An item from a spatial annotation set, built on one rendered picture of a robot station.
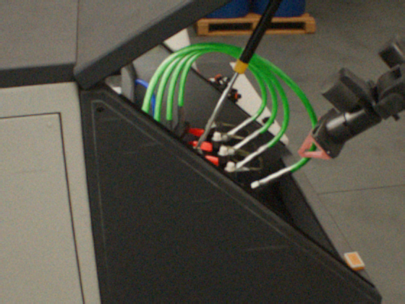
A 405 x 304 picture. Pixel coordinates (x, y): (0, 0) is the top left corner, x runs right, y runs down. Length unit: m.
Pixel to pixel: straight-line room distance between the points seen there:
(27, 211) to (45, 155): 0.11
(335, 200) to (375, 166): 0.51
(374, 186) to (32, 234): 2.81
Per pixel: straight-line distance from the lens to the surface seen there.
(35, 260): 1.11
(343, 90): 1.17
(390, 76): 1.20
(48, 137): 0.98
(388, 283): 2.94
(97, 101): 0.96
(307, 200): 1.63
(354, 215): 3.37
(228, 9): 6.26
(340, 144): 1.26
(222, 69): 2.39
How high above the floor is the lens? 1.80
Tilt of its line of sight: 30 degrees down
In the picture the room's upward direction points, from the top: straight up
